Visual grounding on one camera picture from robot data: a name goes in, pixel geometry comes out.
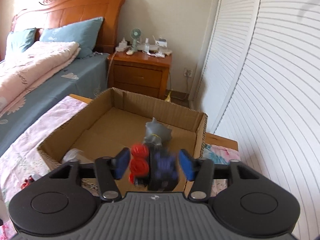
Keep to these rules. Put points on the large blue pillow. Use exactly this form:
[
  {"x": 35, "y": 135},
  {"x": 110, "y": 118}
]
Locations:
[{"x": 85, "y": 33}]

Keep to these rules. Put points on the pink floral table cloth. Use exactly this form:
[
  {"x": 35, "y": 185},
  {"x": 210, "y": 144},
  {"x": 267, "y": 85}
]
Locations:
[{"x": 22, "y": 159}]

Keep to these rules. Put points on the small blue pillow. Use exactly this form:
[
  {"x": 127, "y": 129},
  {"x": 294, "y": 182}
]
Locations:
[{"x": 20, "y": 40}]

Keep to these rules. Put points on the small green desk fan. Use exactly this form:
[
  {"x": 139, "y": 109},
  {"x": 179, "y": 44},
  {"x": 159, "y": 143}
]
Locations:
[{"x": 135, "y": 35}]

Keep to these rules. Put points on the grey rubber animal toy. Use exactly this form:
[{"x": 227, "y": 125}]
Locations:
[{"x": 157, "y": 134}]

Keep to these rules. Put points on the clear plastic cup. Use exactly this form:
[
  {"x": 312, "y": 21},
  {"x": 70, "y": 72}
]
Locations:
[{"x": 71, "y": 154}]

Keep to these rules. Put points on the wooden nightstand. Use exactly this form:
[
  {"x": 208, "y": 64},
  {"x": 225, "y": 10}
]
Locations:
[{"x": 139, "y": 73}]

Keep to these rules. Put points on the orange wooden headboard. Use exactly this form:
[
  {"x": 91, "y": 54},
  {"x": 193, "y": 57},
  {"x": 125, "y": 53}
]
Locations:
[{"x": 48, "y": 14}]

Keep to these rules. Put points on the white louvered closet doors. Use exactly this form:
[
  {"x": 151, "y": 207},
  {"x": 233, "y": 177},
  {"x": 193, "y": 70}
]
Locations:
[{"x": 260, "y": 87}]

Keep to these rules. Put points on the brown cardboard box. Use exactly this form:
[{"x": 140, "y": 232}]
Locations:
[{"x": 116, "y": 119}]

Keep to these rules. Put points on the clear spray bottle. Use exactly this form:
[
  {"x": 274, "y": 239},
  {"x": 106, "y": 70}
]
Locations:
[{"x": 146, "y": 45}]

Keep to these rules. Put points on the pink folded quilt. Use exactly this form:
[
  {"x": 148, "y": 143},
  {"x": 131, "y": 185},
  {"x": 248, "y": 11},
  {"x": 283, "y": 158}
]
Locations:
[{"x": 24, "y": 72}]

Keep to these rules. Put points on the white wall socket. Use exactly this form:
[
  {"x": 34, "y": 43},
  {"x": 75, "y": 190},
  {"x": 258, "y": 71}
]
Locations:
[{"x": 188, "y": 73}]

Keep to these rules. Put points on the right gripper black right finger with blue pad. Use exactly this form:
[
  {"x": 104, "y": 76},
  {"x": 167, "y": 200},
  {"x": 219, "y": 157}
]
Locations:
[{"x": 203, "y": 171}]

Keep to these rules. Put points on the blue bed sheet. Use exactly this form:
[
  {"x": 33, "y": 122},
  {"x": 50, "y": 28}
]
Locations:
[{"x": 84, "y": 77}]

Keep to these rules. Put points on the dark blue toy train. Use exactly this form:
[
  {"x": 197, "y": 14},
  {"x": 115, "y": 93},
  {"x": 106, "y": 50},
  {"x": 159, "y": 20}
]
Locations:
[{"x": 153, "y": 167}]

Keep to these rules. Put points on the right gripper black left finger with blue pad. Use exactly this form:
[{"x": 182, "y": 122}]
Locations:
[{"x": 106, "y": 171}]

